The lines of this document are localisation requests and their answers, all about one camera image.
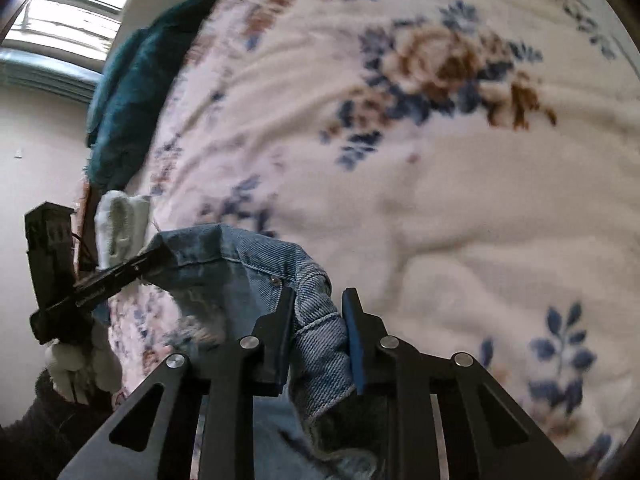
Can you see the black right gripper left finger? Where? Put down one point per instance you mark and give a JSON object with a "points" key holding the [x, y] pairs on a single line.
{"points": [[208, 400]]}

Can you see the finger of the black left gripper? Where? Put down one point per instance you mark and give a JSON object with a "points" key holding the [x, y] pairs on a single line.
{"points": [[107, 283]]}

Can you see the teal fleece blanket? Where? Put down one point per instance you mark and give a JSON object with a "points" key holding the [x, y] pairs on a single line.
{"points": [[131, 93]]}

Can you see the white gloved left hand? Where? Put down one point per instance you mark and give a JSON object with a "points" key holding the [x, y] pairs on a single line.
{"points": [[80, 373]]}

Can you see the floral fleece blanket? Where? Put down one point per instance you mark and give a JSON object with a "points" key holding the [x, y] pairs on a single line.
{"points": [[470, 166]]}

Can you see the window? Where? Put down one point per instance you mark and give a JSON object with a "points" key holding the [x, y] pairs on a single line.
{"points": [[80, 32]]}

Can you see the white folded cloth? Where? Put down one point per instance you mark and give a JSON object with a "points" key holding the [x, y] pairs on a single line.
{"points": [[120, 221]]}

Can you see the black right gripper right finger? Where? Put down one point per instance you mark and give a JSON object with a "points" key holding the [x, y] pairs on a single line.
{"points": [[443, 418]]}

